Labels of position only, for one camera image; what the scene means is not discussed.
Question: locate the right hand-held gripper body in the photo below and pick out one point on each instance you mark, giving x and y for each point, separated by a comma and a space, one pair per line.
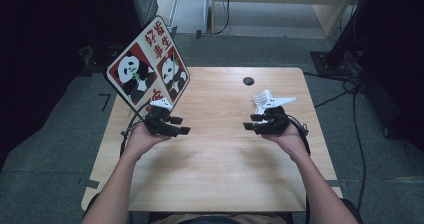
275, 120

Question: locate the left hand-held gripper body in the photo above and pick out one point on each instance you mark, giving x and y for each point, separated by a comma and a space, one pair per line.
160, 120

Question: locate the white knitted cloth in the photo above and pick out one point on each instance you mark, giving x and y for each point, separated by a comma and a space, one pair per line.
260, 99

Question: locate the person's right hand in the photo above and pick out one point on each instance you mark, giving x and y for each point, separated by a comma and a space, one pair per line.
291, 142

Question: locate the person's left hand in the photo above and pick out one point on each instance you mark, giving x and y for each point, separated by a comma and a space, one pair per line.
141, 142

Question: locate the black table grommet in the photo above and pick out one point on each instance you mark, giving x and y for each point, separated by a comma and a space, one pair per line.
248, 81

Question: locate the black metal stand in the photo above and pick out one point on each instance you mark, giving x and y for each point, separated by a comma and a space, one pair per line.
330, 65
96, 62

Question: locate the grey tape strip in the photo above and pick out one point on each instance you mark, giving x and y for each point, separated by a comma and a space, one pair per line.
335, 183
90, 184

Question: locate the black stand leg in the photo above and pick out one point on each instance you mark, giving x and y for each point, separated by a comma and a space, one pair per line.
380, 100

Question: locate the dark cabinet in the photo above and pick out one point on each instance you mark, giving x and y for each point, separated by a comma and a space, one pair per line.
146, 0

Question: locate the small black bracket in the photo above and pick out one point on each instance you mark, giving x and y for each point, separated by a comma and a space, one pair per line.
173, 32
198, 34

